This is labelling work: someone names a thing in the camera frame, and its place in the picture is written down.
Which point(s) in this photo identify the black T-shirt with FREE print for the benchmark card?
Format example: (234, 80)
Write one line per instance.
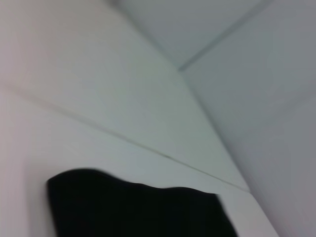
(138, 209)

